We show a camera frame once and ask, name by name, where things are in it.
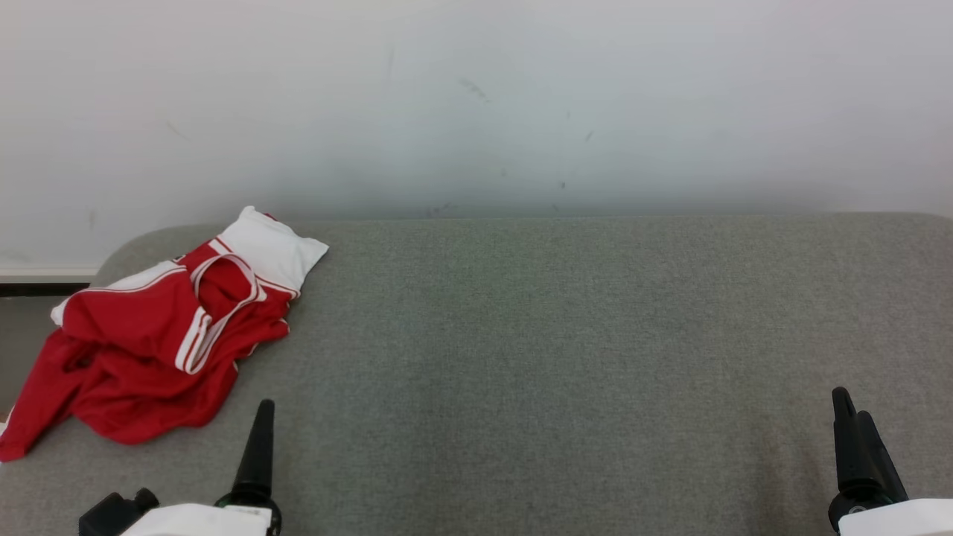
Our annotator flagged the red jersey with number print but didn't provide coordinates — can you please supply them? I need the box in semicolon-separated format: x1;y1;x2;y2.
51;206;329;377

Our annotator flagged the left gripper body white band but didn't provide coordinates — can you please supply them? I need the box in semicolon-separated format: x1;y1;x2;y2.
123;490;283;536

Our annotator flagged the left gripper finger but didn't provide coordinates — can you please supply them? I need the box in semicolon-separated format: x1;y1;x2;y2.
231;400;276;503

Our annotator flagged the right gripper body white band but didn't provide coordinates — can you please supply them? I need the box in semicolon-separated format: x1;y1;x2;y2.
828;484;953;536

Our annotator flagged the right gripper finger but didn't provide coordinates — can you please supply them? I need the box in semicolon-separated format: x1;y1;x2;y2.
856;410;910;507
832;386;866;494

